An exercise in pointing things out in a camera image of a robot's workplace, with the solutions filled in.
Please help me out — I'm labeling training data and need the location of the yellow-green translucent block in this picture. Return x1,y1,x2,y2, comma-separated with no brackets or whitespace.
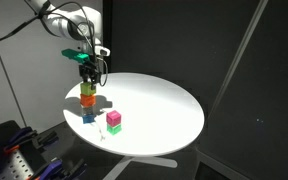
80,81,97,96

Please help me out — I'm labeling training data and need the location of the grey diagonal frame bar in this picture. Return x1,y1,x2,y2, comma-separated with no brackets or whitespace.
209,0,270,116

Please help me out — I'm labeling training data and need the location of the pink block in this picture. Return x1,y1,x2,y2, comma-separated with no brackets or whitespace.
106,110,122,127

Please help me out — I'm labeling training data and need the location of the black spring clamp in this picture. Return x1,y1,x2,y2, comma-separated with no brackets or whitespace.
33,131,60,151

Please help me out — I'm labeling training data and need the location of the white table base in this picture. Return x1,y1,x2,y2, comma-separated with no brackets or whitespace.
102,155,179,180

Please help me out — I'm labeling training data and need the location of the round white table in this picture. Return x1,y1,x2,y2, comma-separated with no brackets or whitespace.
62,72,205,158

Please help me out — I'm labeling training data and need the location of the orange block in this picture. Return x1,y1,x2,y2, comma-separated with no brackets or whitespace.
80,93,97,108

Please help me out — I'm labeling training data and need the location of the perforated metal board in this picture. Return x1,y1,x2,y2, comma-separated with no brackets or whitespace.
0,146,36,180

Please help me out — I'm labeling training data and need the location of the purple clamp with orange tip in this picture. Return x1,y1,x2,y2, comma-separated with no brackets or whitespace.
2,126,38,154
26,157,88,180

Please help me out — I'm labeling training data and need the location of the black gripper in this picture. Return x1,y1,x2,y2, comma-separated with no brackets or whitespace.
78,61,102,91

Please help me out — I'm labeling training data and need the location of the green block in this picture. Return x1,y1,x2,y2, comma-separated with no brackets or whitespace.
106,123,123,136

